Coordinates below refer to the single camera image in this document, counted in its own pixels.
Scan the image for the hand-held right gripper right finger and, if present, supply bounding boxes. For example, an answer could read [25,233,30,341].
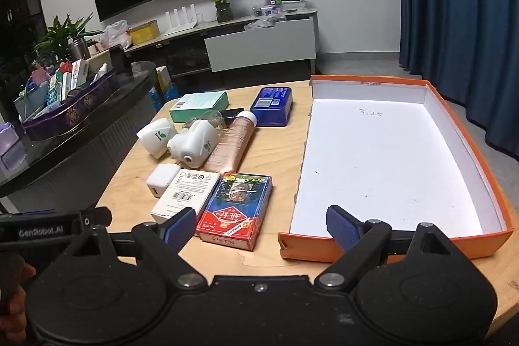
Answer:
[315,204,465,292]

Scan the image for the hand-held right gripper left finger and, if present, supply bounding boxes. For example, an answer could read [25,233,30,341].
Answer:
[66,207,207,291]

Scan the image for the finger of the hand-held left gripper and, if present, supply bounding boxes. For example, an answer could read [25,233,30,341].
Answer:
[78,208,114,232]

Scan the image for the white barcode box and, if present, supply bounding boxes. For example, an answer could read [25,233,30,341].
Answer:
[151,169,220,225]

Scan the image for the white charger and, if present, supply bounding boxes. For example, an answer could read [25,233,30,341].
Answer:
[146,163,180,199]

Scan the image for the playing card box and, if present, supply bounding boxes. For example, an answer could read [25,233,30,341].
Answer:
[196,173,273,251]

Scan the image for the orange cardboard box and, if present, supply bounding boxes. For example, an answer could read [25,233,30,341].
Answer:
[278,74,515,263]

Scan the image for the large white leaf-logo device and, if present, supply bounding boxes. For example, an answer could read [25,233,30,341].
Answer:
[167,119,222,169]

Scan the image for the small white leaf-logo device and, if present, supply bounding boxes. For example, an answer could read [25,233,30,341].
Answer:
[136,118,178,160]

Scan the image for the rose gold bottle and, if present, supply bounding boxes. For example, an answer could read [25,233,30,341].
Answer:
[203,110,259,175]

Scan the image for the clear glass bulb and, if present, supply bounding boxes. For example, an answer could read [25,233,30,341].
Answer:
[201,109,228,130]

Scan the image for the teal cardboard box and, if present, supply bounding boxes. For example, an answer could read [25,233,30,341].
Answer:
[169,91,229,123]

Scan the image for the blue tin box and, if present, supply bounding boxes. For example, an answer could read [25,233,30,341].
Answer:
[250,87,294,127]

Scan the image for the person's left hand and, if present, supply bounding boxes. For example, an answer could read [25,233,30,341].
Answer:
[0,255,38,343]

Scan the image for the black round table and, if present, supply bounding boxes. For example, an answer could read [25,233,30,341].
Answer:
[0,61,160,217]

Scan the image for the purple plastic packets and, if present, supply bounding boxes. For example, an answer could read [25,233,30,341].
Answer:
[0,122,27,170]

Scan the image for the purple patterned tin tray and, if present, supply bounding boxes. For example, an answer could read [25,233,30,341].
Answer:
[20,68,119,142]

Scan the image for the blue crates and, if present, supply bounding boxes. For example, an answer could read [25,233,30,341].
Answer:
[148,84,181,113]

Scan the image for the row of medicine boxes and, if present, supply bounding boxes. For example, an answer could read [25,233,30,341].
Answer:
[14,58,91,120]

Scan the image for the white yellow carton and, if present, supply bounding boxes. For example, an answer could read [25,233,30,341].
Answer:
[156,66,172,93]

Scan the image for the beige box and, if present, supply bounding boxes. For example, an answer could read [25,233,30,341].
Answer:
[87,48,112,75]

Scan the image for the white plastic bag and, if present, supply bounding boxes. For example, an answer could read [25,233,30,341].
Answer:
[103,20,133,49]

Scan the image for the potted plant in metal pot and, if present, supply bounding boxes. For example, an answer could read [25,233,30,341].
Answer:
[34,14,104,63]

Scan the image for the yellow box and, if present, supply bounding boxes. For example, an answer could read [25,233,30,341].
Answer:
[129,20,160,45]

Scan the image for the grey television cabinet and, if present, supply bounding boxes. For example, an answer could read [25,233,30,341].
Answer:
[122,7,319,81]

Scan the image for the white router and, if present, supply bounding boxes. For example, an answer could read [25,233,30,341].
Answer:
[163,5,203,37]

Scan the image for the clear plastic packets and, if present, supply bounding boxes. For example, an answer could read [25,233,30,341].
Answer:
[243,16,288,31]

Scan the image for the small boxes on cabinet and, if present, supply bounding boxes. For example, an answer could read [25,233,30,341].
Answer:
[252,3,284,17]

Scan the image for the blue curtain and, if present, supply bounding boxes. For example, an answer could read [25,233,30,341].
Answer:
[394,0,519,161]

